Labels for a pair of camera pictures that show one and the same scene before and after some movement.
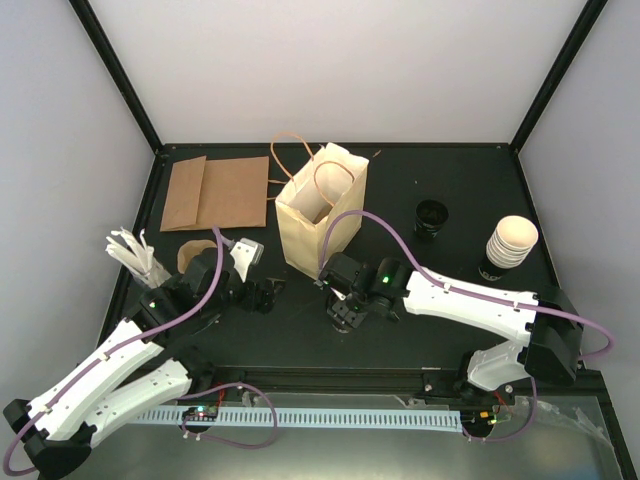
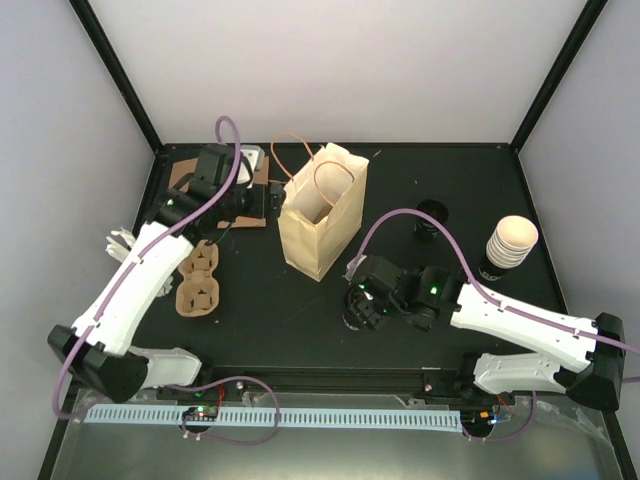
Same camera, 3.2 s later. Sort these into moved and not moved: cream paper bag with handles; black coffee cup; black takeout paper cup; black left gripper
Moved: black takeout paper cup; black left gripper
Not moved: cream paper bag with handles; black coffee cup
